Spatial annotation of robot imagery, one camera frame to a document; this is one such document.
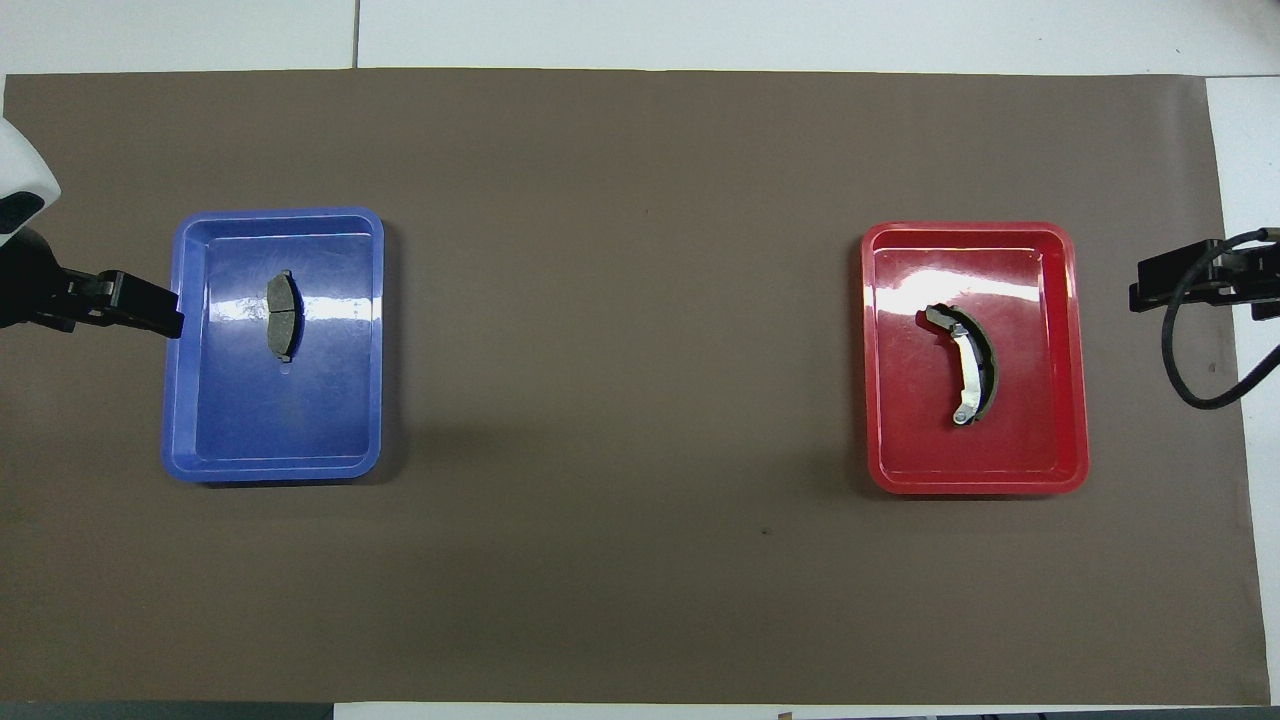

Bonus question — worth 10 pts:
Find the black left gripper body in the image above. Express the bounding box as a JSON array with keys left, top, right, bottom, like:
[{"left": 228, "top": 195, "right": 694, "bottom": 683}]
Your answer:
[{"left": 0, "top": 228, "right": 121, "bottom": 333}]

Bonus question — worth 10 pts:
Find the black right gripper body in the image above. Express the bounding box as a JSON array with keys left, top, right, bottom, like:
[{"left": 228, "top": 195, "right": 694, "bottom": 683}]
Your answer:
[{"left": 1226, "top": 238, "right": 1280, "bottom": 322}]

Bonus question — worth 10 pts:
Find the dark brake pad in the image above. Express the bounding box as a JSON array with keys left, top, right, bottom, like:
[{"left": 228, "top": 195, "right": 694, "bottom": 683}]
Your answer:
[{"left": 265, "top": 270, "right": 302, "bottom": 364}]

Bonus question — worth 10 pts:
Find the curved brake shoe metal web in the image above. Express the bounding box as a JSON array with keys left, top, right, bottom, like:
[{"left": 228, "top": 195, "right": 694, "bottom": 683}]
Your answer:
[{"left": 917, "top": 303, "right": 1000, "bottom": 427}]

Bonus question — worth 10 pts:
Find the blue plastic tray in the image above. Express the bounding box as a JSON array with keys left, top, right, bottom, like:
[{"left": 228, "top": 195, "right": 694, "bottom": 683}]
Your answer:
[{"left": 161, "top": 207, "right": 386, "bottom": 485}]

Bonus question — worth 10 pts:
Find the red plastic tray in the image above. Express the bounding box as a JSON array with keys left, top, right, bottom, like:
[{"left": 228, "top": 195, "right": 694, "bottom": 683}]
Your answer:
[{"left": 860, "top": 221, "right": 1091, "bottom": 497}]

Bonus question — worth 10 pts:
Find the brown table mat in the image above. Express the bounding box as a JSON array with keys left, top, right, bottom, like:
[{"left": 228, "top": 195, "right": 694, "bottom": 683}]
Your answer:
[{"left": 0, "top": 68, "right": 1271, "bottom": 706}]

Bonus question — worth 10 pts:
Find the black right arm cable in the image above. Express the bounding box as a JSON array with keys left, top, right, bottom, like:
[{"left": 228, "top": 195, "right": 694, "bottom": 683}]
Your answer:
[{"left": 1159, "top": 227, "right": 1280, "bottom": 410}]

